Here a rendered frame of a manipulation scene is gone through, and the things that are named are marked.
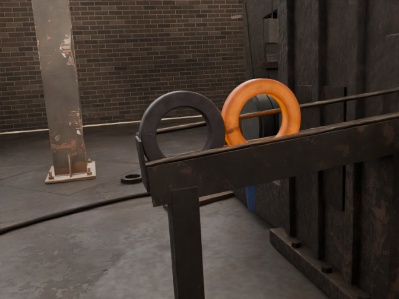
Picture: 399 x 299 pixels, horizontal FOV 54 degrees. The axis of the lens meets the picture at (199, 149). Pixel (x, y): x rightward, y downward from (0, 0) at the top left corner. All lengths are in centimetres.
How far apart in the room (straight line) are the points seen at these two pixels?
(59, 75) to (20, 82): 366
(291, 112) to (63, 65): 260
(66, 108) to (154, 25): 395
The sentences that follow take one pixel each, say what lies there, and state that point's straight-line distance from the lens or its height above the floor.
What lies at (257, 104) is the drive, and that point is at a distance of 219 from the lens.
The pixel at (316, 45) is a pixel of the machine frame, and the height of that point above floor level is 87.
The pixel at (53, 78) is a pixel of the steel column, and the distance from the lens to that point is 332.
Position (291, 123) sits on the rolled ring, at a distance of 91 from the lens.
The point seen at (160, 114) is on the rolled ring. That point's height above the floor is 72.
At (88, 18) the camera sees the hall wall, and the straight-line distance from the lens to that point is 694.
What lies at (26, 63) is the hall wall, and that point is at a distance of 694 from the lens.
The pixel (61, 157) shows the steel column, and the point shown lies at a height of 18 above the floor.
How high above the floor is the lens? 80
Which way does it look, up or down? 11 degrees down
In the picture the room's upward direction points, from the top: 3 degrees counter-clockwise
